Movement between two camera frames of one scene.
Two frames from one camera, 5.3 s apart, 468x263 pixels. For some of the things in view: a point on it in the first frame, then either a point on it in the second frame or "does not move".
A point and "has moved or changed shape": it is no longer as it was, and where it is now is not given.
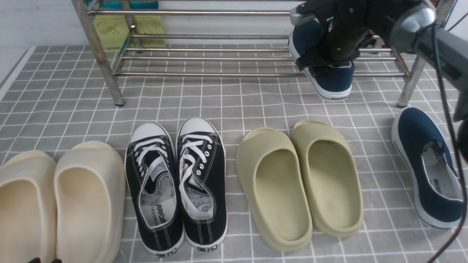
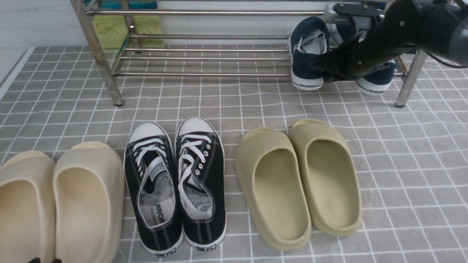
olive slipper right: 333,179 does not move
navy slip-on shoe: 431,167 to 374,84
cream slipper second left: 90,200 does not move
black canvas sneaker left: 151,168 does not move
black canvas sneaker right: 201,182 does not move
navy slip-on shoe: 332,83 has moved or changed shape
